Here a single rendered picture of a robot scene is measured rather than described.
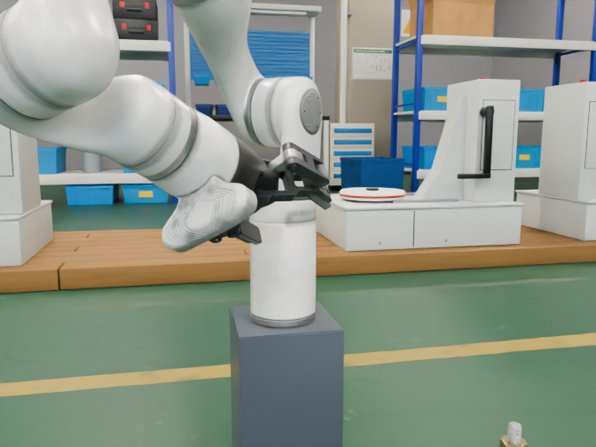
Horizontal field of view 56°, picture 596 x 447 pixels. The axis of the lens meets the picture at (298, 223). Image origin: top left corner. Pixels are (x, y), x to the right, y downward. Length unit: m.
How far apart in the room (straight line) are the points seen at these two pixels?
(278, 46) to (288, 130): 5.63
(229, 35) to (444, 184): 2.07
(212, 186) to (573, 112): 2.60
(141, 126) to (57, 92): 0.07
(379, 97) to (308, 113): 6.02
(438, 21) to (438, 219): 3.26
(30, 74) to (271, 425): 0.55
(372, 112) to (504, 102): 4.14
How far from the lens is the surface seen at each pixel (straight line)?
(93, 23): 0.39
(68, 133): 0.44
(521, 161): 5.83
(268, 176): 0.53
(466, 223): 2.55
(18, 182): 2.35
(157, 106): 0.44
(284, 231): 0.73
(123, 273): 2.19
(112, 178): 4.86
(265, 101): 0.73
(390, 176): 4.87
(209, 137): 0.47
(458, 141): 2.68
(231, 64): 0.71
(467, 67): 9.79
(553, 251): 2.71
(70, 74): 0.38
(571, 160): 2.96
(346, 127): 5.79
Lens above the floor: 0.55
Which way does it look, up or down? 9 degrees down
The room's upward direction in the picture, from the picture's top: straight up
